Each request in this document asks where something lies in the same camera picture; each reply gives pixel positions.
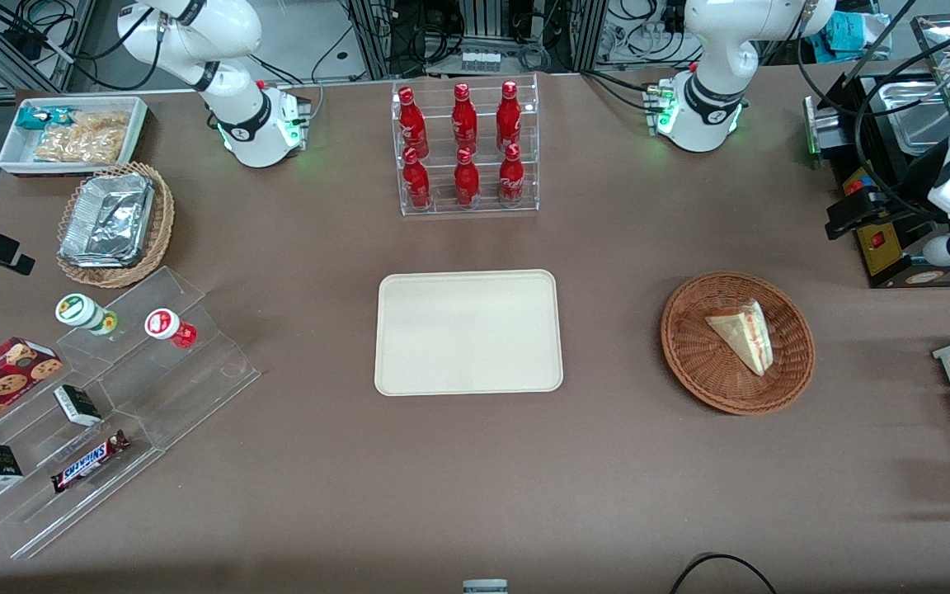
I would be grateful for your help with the clear acrylic bottle rack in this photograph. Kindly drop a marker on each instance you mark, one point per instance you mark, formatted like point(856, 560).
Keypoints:
point(442, 206)

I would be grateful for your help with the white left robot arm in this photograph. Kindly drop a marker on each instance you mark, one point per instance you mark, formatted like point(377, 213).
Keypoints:
point(710, 74)

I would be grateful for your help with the small grey device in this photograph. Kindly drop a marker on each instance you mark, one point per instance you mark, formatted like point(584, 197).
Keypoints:
point(485, 586)

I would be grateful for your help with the red lidded cup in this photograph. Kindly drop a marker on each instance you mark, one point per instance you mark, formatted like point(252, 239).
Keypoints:
point(165, 324)

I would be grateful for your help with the cream plastic tray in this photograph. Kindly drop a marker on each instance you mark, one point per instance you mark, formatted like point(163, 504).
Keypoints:
point(467, 334)

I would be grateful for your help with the black and yellow machine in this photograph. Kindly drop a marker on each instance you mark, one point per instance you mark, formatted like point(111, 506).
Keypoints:
point(887, 256)

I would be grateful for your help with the clear bag of crackers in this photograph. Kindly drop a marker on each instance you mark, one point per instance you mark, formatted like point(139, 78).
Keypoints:
point(83, 139)

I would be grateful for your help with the red cola bottle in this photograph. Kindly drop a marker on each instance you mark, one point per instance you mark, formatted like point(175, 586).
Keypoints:
point(509, 117)
point(412, 124)
point(464, 120)
point(511, 178)
point(467, 181)
point(417, 183)

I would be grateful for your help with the oval wicker basket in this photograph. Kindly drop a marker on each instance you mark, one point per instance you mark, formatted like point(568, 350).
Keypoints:
point(163, 219)

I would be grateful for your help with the green lidded cup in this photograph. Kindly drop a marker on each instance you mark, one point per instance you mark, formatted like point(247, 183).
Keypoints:
point(79, 311)

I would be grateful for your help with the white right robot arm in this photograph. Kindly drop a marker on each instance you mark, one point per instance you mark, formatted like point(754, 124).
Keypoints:
point(228, 91)

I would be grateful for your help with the stack of foil trays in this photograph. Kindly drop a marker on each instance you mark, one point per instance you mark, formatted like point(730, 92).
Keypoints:
point(105, 221)

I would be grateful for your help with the triangle sandwich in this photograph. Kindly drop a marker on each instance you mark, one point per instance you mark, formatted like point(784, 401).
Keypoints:
point(743, 334)

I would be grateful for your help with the teal snack packet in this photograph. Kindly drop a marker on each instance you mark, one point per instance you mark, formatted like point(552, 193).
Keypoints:
point(34, 117)

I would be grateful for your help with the clear acrylic stepped display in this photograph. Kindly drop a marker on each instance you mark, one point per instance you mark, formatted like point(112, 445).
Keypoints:
point(178, 396)

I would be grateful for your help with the snickers chocolate bar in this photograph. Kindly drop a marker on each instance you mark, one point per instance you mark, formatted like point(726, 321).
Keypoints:
point(89, 461)

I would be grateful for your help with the stainless steel pan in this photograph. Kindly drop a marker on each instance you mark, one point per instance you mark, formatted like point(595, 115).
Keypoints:
point(908, 111)

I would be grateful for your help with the round brown wicker basket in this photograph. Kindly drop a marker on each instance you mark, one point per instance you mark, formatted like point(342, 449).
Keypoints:
point(698, 363)

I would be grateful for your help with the white rectangular snack bin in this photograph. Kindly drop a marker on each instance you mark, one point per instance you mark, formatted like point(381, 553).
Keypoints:
point(17, 153)

